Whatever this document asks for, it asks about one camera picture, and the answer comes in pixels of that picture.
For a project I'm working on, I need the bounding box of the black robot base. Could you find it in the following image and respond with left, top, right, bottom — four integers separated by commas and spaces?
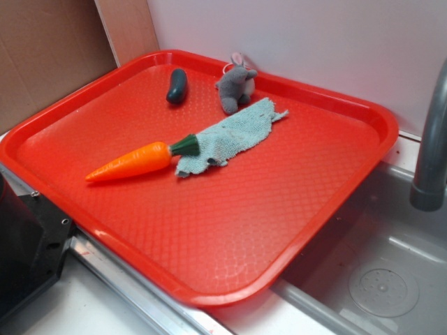
1, 177, 74, 322

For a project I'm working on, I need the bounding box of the orange toy carrot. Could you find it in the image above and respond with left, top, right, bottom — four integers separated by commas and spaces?
85, 134, 200, 182

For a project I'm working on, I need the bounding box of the light blue cloth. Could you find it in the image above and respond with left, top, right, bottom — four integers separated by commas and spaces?
175, 98, 288, 178

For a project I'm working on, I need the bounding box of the red plastic tray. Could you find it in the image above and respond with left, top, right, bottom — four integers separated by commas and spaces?
1, 50, 399, 307

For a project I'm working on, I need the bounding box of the grey plush bunny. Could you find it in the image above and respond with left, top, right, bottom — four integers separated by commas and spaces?
216, 52, 258, 115

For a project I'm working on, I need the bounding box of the dark green toy cucumber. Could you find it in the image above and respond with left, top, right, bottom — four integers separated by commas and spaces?
166, 68, 188, 104

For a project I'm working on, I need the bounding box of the grey toy sink basin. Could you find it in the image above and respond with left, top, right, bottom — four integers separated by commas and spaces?
209, 163, 447, 335

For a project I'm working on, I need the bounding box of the grey faucet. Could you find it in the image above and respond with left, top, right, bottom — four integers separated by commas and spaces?
410, 64, 446, 211

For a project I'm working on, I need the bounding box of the brown cardboard panel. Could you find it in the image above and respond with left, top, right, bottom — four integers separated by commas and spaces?
1, 1, 116, 133

